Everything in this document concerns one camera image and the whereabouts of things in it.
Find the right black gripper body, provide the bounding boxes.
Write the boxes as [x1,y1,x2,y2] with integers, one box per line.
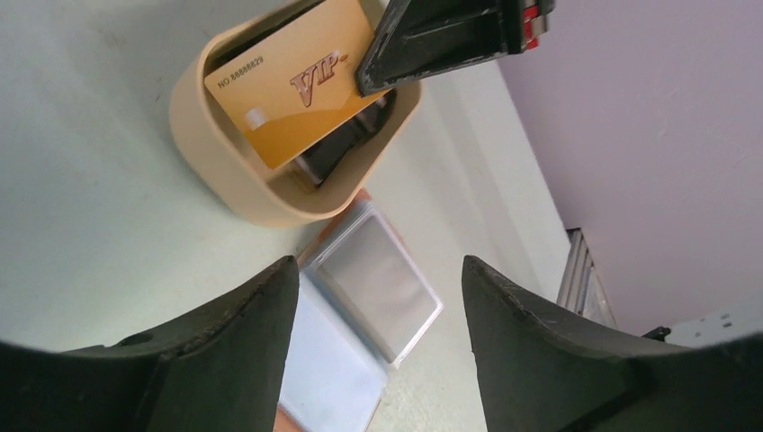
[503,0,556,54]

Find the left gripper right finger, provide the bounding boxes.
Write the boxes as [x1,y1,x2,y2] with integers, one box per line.
[462,256,762,431]

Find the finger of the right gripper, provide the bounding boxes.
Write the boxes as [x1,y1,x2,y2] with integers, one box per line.
[355,0,525,95]

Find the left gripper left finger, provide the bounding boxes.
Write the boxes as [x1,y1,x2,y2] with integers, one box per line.
[1,256,299,431]

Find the gold credit card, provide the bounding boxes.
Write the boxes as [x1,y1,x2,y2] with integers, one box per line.
[204,0,381,169]

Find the orange leather card holder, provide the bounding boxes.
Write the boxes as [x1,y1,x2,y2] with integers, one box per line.
[274,191,443,431]

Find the beige oval tray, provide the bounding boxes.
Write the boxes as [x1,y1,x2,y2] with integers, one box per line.
[169,1,422,227]

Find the aluminium frame rail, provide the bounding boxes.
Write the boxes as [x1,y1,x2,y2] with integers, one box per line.
[556,228,618,329]

